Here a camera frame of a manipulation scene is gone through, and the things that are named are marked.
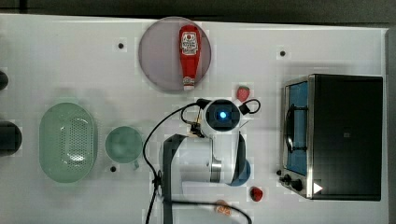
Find stainless toaster oven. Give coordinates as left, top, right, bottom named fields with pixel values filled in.
left=276, top=74, right=383, bottom=202

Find green mug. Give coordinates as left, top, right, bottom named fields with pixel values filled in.
left=106, top=126, right=143, bottom=170

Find red strawberry near oven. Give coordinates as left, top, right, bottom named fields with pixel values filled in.
left=249, top=187, right=263, bottom=202

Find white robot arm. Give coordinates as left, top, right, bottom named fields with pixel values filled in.
left=160, top=99, right=246, bottom=224

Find round pink plate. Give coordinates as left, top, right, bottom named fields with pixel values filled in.
left=138, top=17, right=212, bottom=91

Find black round object left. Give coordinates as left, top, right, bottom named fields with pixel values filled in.
left=0, top=121, right=22, bottom=157

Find red strawberry near plate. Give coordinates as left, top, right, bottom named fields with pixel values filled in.
left=236, top=86, right=250, bottom=103

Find green perforated colander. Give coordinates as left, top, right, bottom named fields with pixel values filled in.
left=39, top=103, right=97, bottom=183

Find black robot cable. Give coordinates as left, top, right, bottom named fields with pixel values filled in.
left=142, top=98, right=262, bottom=224

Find dark object left edge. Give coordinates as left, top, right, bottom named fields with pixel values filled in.
left=0, top=71, right=8, bottom=91

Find blue bowl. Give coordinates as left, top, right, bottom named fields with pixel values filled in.
left=230, top=161, right=251, bottom=187

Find red ketchup bottle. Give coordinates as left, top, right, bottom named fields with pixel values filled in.
left=179, top=24, right=201, bottom=91

